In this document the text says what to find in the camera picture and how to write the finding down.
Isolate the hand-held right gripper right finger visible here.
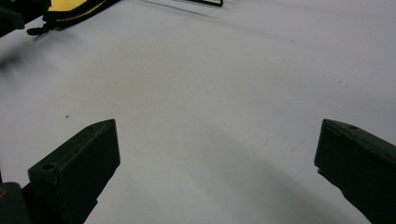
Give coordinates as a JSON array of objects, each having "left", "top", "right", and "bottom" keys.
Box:
[{"left": 314, "top": 119, "right": 396, "bottom": 224}]

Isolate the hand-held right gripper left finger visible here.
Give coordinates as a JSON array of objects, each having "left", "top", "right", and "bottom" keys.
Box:
[{"left": 22, "top": 119, "right": 121, "bottom": 224}]

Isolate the yellow towel with black trim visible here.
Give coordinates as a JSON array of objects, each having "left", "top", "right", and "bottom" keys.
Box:
[{"left": 26, "top": 0, "right": 120, "bottom": 36}]

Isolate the black wire rack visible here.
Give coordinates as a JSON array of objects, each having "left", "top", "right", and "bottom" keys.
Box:
[{"left": 172, "top": 0, "right": 224, "bottom": 8}]

